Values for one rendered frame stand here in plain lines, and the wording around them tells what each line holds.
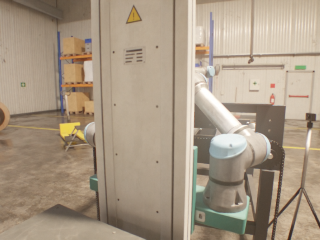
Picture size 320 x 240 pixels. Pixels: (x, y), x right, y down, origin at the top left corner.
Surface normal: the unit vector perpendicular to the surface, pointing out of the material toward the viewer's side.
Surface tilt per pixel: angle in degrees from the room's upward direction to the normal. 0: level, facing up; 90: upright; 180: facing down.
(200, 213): 90
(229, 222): 90
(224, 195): 73
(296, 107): 90
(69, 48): 90
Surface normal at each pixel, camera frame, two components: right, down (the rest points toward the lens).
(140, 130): -0.47, 0.13
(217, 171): -0.73, 0.10
